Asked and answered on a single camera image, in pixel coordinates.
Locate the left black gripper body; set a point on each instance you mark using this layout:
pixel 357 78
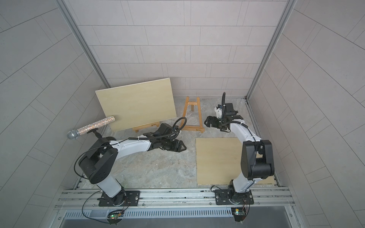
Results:
pixel 172 142

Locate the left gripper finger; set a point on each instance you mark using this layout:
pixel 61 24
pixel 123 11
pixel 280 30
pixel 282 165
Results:
pixel 160 145
pixel 178 146

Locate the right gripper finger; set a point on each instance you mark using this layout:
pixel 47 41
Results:
pixel 208 121
pixel 219 126

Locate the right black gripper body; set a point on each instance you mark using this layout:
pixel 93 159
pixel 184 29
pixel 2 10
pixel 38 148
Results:
pixel 220 120

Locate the wooden easel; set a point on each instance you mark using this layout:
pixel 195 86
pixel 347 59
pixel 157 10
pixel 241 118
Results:
pixel 193 114
pixel 136 129

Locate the plywood board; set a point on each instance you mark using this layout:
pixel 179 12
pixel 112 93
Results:
pixel 138 104
pixel 218 160

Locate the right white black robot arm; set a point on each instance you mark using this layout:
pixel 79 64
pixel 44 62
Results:
pixel 257 162

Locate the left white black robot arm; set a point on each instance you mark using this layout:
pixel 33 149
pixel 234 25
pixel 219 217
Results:
pixel 98 161

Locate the left green circuit board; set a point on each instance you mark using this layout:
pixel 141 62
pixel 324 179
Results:
pixel 115 217

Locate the green circuit board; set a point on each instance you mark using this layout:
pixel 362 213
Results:
pixel 115 217
pixel 239 214

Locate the right green circuit board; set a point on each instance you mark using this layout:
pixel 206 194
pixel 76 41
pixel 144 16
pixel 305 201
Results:
pixel 239 214

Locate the glitter microphone on stand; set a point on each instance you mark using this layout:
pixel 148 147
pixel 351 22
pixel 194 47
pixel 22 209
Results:
pixel 74 134

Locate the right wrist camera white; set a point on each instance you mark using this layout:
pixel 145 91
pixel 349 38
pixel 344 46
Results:
pixel 218 111

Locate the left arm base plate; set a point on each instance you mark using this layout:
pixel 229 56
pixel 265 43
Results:
pixel 131 198

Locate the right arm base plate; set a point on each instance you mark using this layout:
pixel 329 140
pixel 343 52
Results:
pixel 227 197

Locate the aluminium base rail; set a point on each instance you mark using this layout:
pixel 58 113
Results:
pixel 174 203

